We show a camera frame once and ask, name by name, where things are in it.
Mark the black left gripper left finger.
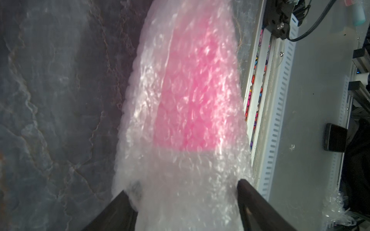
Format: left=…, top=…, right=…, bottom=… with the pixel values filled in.
left=83, top=191, right=138, bottom=231

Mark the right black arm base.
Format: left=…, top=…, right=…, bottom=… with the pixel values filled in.
left=263, top=0, right=307, bottom=40

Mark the white slotted cable duct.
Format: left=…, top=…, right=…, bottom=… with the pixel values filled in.
left=251, top=31, right=296, bottom=200

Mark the pink plastic wine glass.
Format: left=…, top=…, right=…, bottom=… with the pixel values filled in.
left=154, top=15, right=242, bottom=152

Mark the bubble wrap sheet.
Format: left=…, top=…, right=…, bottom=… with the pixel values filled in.
left=112, top=1, right=252, bottom=231

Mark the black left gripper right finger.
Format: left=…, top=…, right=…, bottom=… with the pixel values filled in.
left=237, top=179, right=295, bottom=231

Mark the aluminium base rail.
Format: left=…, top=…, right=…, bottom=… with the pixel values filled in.
left=243, top=1, right=271, bottom=159

